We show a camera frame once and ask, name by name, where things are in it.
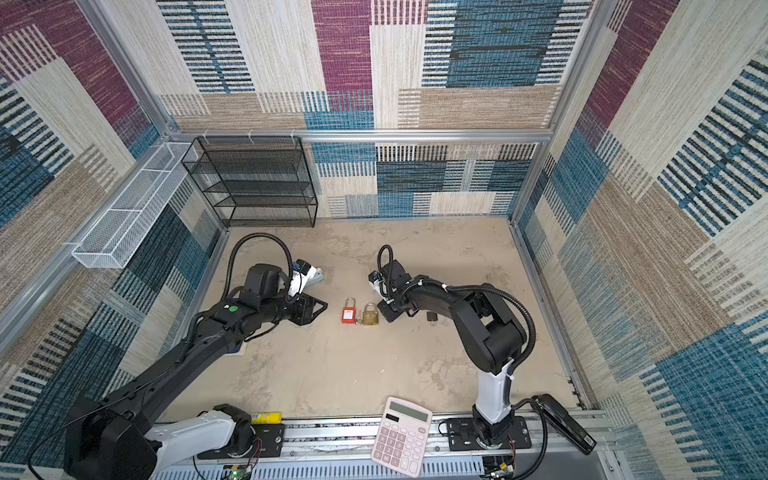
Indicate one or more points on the black wire mesh shelf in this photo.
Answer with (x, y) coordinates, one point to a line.
(254, 181)

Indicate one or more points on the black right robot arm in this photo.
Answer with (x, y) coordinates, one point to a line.
(498, 335)

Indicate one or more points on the white wire mesh basket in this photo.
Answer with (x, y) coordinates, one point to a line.
(117, 234)

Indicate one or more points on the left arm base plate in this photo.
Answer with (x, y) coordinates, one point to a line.
(266, 442)

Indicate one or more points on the brass padlock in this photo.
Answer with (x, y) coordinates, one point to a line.
(370, 315)

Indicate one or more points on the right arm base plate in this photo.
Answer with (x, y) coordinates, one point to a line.
(465, 434)

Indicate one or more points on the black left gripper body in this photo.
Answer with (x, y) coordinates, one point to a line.
(298, 311)

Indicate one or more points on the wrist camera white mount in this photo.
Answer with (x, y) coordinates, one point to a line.
(298, 277)
(378, 283)

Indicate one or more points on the pink calculator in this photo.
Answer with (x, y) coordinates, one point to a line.
(400, 442)

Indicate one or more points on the blue and white stapler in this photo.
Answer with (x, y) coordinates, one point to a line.
(314, 275)

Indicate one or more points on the yellow label block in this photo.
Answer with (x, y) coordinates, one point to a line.
(269, 418)

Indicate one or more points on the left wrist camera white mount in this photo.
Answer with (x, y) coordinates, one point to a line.
(298, 277)

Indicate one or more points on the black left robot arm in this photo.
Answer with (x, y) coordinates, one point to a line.
(114, 437)

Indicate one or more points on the red padlock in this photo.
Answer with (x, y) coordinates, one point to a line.
(349, 312)

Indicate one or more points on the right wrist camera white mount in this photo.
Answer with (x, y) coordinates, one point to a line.
(378, 283)

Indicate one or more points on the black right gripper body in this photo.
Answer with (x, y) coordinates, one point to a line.
(391, 311)

